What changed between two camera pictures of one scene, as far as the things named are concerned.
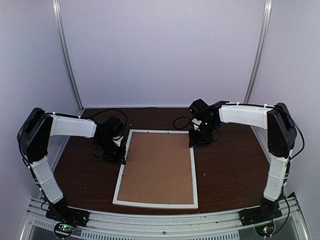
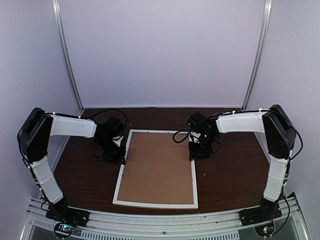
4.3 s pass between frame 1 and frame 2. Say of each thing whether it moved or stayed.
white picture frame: stayed
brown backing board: stayed
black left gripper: stayed
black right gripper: moved
